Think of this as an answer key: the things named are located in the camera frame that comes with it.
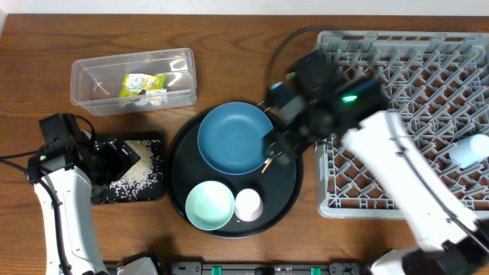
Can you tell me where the white rice pile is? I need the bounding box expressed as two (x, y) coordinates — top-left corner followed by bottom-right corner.
(109, 139), (160, 201)

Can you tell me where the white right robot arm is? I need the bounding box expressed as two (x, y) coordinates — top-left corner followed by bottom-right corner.
(264, 51), (488, 274)

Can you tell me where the light blue cup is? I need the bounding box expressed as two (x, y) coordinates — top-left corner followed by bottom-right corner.
(449, 134), (489, 169)

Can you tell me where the round black serving tray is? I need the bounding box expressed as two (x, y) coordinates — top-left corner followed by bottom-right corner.
(164, 110), (303, 238)

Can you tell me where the rectangular black tray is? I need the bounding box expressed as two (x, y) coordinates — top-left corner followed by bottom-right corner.
(92, 131), (165, 205)

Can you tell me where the crumpled white tissue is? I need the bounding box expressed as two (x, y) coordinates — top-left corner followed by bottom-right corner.
(120, 89), (168, 107)

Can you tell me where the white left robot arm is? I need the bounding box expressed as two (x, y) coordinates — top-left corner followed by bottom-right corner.
(26, 113), (140, 274)

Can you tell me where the yellow green snack wrapper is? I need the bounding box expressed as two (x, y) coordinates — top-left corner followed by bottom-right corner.
(118, 73), (167, 98)

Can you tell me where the black rail with green clips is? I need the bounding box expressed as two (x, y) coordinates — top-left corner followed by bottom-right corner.
(156, 261), (367, 275)

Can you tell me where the grey plastic dishwasher rack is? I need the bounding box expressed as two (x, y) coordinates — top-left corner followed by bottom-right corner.
(314, 31), (488, 219)

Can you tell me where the pale pink cup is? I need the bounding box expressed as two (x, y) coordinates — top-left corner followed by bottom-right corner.
(235, 189), (264, 222)

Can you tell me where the mint green bowl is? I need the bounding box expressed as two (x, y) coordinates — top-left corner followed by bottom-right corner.
(185, 181), (235, 231)

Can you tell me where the clear plastic waste bin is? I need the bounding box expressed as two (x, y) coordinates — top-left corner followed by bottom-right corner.
(70, 48), (197, 116)

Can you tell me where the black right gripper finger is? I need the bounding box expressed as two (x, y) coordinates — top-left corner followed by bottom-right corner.
(264, 82), (306, 125)
(264, 128), (302, 166)

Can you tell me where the blue plate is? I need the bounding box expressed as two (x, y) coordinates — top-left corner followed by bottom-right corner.
(197, 102), (274, 175)

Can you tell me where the wooden chopstick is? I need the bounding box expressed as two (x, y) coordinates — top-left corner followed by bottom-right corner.
(261, 158), (272, 173)

